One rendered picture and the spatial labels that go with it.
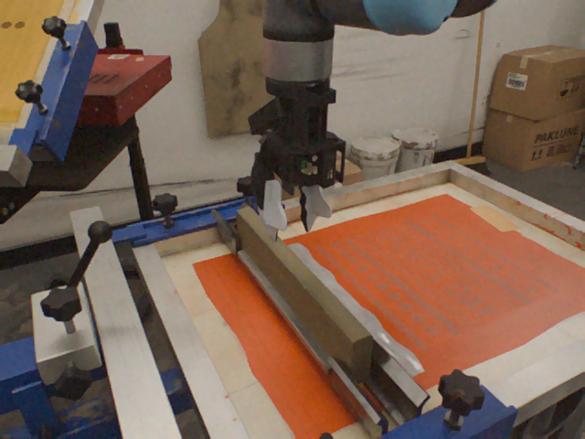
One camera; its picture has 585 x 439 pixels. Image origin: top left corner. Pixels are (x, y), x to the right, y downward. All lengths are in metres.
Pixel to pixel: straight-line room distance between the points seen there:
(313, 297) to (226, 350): 0.16
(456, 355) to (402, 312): 0.10
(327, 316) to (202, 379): 0.17
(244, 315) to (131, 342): 0.20
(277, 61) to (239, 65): 2.18
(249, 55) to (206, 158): 0.63
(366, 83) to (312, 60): 2.69
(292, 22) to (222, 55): 2.13
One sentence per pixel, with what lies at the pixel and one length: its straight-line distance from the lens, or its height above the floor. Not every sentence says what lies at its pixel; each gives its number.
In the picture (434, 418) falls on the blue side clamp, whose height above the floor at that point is 1.00.
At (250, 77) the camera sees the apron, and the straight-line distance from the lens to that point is 2.70.
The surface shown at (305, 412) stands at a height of 0.96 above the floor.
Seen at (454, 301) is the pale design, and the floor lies 0.96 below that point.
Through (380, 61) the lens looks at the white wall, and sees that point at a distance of 3.21.
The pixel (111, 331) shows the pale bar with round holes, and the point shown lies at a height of 1.04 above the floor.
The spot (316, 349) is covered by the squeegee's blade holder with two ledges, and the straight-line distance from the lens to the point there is 0.62.
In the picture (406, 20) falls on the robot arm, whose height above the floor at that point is 1.39.
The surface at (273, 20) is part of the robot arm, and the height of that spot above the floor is 1.38.
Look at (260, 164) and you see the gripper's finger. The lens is 0.57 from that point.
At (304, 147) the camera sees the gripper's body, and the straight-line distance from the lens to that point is 0.51.
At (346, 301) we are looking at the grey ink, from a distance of 0.75.
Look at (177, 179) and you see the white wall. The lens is 2.79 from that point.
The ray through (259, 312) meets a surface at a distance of 0.74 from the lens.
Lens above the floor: 1.44
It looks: 31 degrees down
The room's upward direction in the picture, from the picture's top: straight up
